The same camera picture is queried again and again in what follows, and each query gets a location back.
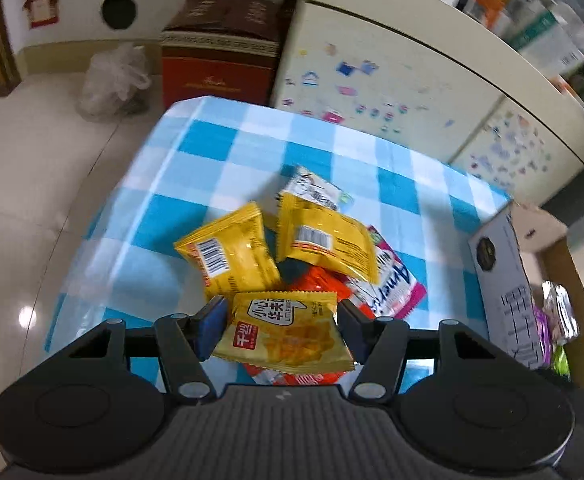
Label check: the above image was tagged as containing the clear plastic bag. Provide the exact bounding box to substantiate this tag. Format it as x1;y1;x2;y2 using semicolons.
76;41;152;122

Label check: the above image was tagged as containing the orange red snack packet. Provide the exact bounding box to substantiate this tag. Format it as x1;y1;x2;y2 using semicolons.
244;265;355;387

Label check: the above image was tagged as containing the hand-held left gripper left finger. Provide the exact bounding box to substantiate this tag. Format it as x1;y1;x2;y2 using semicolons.
67;296;229;404

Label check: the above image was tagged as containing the cardboard box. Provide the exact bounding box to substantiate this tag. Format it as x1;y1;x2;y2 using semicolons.
467;202;584;397

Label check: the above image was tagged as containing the light blue white snack packet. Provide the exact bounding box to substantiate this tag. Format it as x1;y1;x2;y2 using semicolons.
278;164;357;215

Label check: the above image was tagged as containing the cream cabinet with stickers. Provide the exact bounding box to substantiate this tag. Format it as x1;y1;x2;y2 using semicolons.
271;0;584;207

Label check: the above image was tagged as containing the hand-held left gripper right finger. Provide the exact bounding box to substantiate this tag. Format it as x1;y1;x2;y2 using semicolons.
337;300;499;404

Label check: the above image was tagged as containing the red gift box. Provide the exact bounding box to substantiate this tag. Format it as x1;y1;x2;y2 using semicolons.
160;0;284;112

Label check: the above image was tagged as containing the silver clear snack packet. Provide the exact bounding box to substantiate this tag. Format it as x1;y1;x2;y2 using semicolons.
541;281;581;347

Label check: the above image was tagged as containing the purple snack packet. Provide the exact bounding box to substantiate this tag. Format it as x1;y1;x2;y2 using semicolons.
531;305;554;367

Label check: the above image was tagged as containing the house shaped wall decoration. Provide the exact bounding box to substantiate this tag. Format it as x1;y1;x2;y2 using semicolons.
23;0;61;29

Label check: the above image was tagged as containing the yellow packet with red label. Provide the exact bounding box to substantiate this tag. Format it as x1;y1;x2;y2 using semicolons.
211;291;357;374

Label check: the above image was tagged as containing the pink white snack packet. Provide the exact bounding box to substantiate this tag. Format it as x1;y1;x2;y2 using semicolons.
346;225;429;322

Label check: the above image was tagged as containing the blue white checkered tablecloth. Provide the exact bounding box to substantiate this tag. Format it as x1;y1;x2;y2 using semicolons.
43;95;514;382

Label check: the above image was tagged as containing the white carton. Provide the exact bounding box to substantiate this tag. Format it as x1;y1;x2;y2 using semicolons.
508;0;584;78

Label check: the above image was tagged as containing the yellow snack packet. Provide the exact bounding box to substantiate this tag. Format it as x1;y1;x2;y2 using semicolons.
276;192;381;287
173;202;284;305

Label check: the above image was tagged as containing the green snack packet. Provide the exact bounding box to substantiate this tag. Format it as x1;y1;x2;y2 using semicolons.
551;346;572;380

